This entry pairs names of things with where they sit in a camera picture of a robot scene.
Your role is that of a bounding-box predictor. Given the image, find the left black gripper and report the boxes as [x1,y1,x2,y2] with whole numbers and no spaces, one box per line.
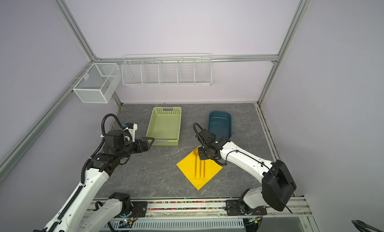
[117,137,155,160]

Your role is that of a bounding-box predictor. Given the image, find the yellow paper napkin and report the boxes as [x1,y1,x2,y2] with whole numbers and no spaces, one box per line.
[177,151,223,190]

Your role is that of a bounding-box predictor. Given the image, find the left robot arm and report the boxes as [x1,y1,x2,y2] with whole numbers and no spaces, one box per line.
[42,114,155,232]

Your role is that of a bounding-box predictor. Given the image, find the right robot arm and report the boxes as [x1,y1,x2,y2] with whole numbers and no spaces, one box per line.
[193,123,297,215]

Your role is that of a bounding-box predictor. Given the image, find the green plastic basket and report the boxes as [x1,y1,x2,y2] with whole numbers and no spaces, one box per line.
[146,106,182,146]

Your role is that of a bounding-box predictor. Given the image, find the teal plastic tray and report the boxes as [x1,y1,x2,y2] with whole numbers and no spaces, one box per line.
[208,111,232,139]

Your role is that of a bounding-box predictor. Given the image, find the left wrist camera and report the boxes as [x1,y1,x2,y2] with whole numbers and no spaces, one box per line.
[125,123,138,137]

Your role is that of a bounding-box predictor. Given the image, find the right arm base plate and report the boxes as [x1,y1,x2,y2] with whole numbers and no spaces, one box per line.
[225,200,267,216]

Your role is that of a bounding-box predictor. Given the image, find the white vented cable duct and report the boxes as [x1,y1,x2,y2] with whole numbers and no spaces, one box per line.
[111,218,245,232]

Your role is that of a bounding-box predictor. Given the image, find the white mesh wall box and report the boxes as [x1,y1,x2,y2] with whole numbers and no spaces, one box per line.
[73,63,122,104]

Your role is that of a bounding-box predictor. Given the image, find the white wire wall rack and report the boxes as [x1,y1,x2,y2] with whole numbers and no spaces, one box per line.
[122,53,213,86]

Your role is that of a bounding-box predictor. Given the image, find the black cable bottom right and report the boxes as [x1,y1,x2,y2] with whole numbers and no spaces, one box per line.
[351,219,383,232]

